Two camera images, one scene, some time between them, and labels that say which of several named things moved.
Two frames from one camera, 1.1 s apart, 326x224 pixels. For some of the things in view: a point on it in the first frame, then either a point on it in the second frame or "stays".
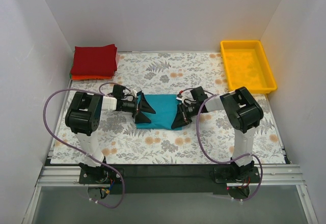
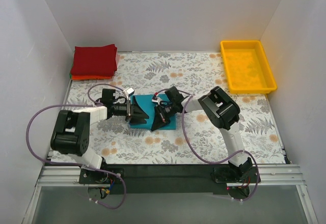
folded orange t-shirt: x=91 y=77 stays
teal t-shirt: x=166 y=107 stays
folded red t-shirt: x=94 y=60 stays
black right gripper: x=182 y=113 -> x=161 y=112
